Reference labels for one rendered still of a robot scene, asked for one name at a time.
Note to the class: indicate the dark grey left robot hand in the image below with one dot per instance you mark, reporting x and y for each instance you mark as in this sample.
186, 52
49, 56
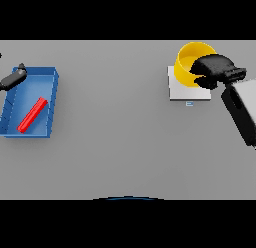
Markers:
14, 78

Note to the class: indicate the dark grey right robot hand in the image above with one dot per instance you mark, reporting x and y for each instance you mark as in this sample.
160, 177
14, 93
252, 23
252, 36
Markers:
215, 67

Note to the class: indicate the yellow bowl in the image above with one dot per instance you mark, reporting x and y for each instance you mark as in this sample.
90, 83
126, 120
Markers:
186, 63

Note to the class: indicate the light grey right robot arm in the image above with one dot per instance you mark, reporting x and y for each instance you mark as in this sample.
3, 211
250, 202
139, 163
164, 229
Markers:
245, 108

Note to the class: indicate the pale square measuring scale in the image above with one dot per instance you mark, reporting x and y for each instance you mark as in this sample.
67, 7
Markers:
188, 92

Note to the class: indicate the red beaker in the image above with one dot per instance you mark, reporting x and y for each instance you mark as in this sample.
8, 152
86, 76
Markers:
32, 115

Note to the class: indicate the blue tray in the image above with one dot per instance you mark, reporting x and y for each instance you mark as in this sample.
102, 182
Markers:
28, 102

